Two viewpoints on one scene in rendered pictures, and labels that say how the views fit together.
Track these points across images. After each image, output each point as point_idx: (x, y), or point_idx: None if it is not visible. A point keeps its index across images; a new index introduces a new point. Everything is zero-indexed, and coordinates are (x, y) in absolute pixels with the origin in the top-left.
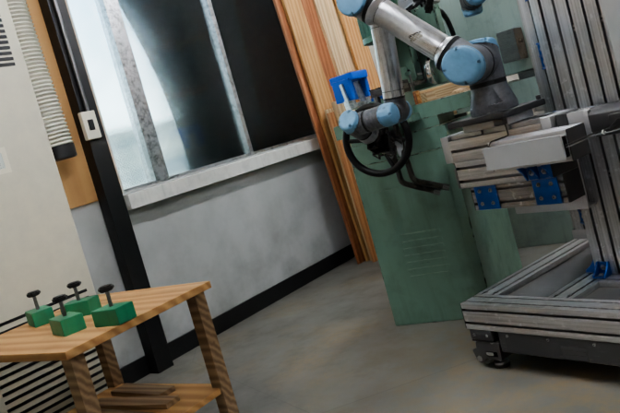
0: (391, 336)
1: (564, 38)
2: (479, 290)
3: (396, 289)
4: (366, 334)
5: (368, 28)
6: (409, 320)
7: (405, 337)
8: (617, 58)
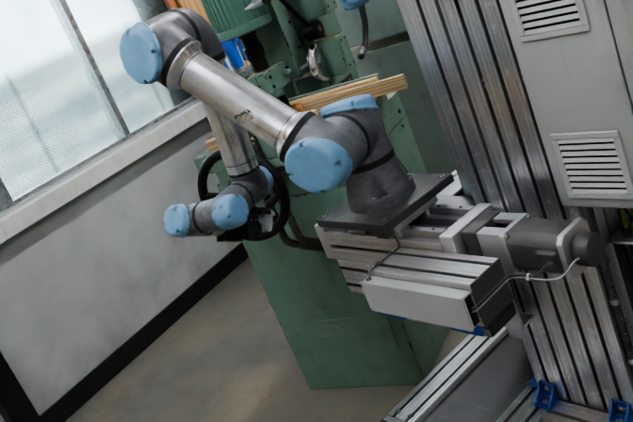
0: (301, 414)
1: (471, 96)
2: (404, 355)
3: (303, 351)
4: (274, 403)
5: (219, 21)
6: (324, 384)
7: (317, 419)
8: (548, 148)
